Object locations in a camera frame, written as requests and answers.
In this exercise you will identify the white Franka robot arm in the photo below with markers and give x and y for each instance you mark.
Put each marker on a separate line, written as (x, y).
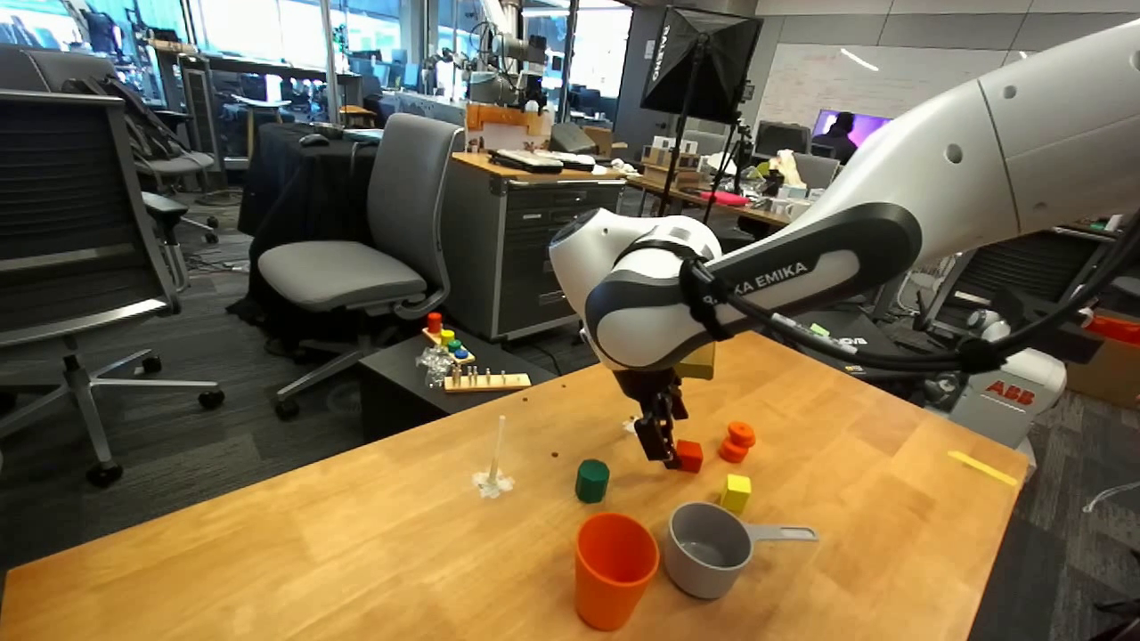
(1008, 155)

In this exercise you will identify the wooden office desk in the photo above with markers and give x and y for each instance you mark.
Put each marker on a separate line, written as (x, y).
(759, 215)

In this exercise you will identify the colourful toy stacker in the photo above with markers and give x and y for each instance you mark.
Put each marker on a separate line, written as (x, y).
(437, 321)

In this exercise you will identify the yellow tape strip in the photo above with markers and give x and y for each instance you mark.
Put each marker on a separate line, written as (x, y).
(983, 467)

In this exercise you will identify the purple lit monitor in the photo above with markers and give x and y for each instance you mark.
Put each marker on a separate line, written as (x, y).
(873, 125)

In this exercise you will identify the black draped table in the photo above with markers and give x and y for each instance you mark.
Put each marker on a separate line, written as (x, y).
(303, 178)

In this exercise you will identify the orange plastic cup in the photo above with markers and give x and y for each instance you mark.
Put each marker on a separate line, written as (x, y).
(615, 591)

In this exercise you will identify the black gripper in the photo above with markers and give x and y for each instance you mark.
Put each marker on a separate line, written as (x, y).
(651, 390)

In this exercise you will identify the light grey chair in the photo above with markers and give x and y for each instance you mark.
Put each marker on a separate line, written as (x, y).
(821, 169)

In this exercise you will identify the black softbox light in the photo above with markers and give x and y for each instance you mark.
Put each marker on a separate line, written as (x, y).
(713, 66)

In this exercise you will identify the black light stand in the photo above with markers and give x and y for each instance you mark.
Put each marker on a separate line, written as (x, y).
(678, 145)

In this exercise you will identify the small black side table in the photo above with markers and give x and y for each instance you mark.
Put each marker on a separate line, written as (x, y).
(397, 379)

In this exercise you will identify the black mesh office chair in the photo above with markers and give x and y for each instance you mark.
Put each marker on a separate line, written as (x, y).
(71, 202)

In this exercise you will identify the wooden toy bar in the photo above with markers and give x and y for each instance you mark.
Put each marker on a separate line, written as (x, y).
(485, 384)

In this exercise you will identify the black case green label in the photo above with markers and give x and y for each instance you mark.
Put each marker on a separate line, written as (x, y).
(884, 340)

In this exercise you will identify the grey office chair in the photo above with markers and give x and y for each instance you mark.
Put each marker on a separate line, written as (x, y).
(339, 271)

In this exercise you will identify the clear peg stand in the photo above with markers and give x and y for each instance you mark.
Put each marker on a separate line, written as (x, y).
(494, 482)

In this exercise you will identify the seated person dark silhouette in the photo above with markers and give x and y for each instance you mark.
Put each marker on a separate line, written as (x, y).
(838, 138)

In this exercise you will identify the green hexagonal building block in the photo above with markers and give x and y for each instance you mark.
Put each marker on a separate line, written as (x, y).
(594, 482)

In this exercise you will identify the white ABB robot base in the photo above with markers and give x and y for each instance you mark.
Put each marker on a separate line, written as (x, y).
(1008, 405)

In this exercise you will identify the black mesh chair white frame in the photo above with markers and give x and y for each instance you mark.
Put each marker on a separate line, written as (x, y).
(1034, 280)

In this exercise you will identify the red-orange cube building block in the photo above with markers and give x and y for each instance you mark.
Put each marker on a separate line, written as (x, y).
(690, 456)

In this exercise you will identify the white wall whiteboard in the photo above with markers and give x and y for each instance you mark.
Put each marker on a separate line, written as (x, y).
(903, 76)

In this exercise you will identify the laptop on cabinet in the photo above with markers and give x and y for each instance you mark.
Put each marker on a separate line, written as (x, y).
(529, 161)

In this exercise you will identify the orange disc building block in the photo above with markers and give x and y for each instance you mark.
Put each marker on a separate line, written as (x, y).
(743, 431)
(732, 455)

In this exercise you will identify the yellow cube building block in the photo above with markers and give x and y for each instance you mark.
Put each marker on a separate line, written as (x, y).
(735, 492)

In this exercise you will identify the grey drawer cabinet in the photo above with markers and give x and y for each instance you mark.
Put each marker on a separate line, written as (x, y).
(511, 252)

